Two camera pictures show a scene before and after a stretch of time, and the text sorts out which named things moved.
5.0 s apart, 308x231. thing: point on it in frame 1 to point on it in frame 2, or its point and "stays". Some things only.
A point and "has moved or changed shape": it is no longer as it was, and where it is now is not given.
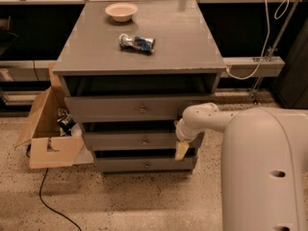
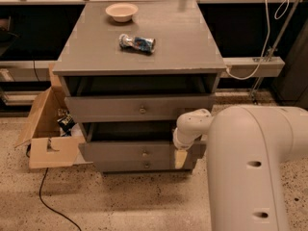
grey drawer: (131, 139) has moved or changed shape
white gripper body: (183, 134) stays
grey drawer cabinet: (129, 70) stays
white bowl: (121, 12) stays
